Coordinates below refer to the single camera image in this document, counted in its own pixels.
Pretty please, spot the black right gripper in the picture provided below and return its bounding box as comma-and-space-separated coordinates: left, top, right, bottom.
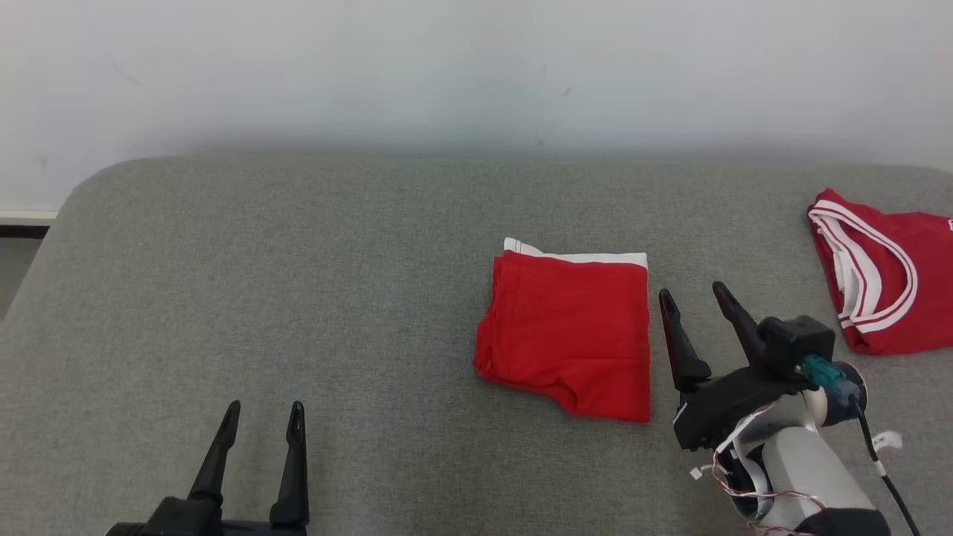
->
658, 281, 809, 451

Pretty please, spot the red shorts white stripe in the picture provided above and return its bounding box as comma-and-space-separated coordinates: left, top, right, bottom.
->
474, 237, 652, 424

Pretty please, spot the red Bulls jersey white trim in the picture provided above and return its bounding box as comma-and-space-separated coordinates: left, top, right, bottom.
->
807, 188, 953, 355

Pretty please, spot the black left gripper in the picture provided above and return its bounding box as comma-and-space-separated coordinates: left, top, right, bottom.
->
104, 400, 310, 536

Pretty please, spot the white and red wire bundle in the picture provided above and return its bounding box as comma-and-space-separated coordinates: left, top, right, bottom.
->
689, 406, 827, 536

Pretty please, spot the grey fabric sofa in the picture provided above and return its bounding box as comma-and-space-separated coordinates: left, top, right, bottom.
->
0, 155, 953, 536

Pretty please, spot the black cable with teal plug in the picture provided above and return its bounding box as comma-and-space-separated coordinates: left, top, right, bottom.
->
800, 355, 924, 536

